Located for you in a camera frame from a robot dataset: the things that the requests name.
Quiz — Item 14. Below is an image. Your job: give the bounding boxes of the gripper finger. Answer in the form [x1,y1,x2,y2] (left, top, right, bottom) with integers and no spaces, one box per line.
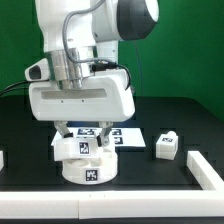
[97,121,113,147]
[54,121,73,138]

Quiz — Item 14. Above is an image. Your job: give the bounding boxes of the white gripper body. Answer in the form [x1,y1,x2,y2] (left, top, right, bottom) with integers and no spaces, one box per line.
[29,72,135,122]

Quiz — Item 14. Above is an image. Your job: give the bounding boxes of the white round stool seat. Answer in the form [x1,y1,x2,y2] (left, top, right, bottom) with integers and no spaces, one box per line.
[62,151,118,185]

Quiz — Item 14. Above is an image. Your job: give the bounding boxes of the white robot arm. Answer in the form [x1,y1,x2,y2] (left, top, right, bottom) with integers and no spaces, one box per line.
[26,0,159,146]

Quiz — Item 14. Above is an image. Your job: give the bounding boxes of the black cables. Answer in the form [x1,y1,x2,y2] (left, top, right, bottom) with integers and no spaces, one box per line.
[0,80,31,98]

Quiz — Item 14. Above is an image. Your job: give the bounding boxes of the white workspace border frame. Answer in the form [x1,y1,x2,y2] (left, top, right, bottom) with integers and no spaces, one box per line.
[0,151,224,219]

